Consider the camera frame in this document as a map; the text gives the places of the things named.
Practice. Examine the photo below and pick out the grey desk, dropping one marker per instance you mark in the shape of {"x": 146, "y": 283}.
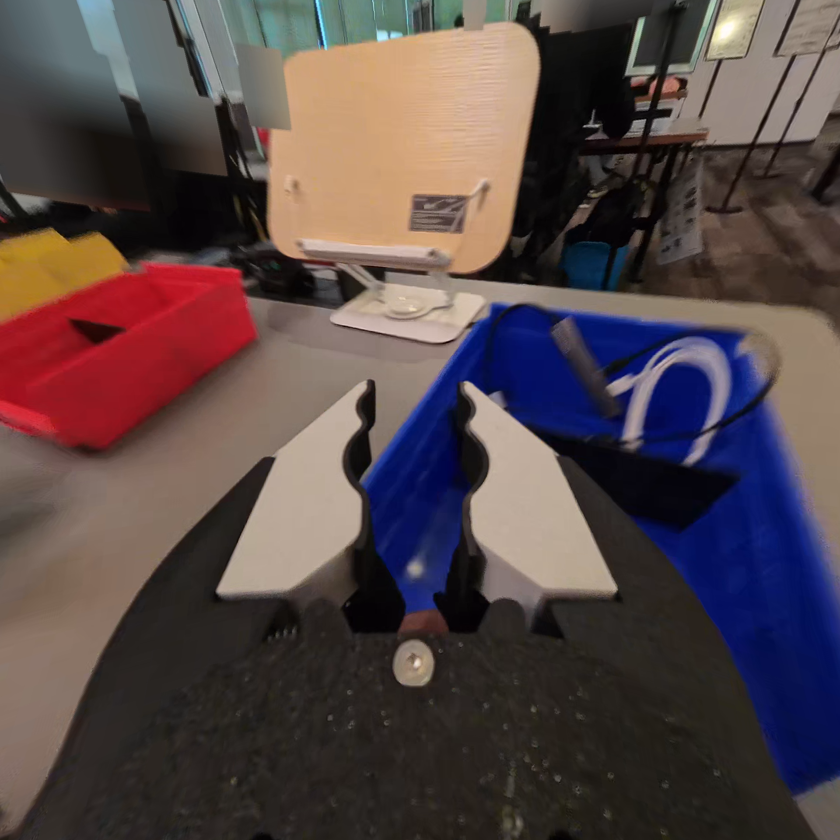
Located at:
{"x": 131, "y": 525}

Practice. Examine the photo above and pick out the yellow plastic bin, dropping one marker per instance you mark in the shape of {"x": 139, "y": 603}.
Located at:
{"x": 39, "y": 275}

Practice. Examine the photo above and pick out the blue plastic bin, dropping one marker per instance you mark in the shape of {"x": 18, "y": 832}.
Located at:
{"x": 754, "y": 558}

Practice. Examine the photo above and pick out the grey USB hub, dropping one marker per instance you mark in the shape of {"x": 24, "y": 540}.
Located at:
{"x": 584, "y": 367}

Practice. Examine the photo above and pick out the wooden book stand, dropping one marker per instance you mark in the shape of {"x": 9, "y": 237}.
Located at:
{"x": 394, "y": 131}

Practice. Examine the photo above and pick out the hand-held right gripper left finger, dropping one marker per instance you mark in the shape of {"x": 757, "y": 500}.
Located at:
{"x": 302, "y": 525}

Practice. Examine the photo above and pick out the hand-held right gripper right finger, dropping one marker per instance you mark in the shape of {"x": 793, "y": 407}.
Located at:
{"x": 531, "y": 525}

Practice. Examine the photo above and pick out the blue bucket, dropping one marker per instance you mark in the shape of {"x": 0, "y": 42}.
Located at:
{"x": 590, "y": 266}

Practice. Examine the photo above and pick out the wooden background table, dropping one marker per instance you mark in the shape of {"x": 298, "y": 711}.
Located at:
{"x": 656, "y": 139}

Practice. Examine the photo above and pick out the red plastic bin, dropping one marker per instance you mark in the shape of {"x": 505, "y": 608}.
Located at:
{"x": 164, "y": 367}

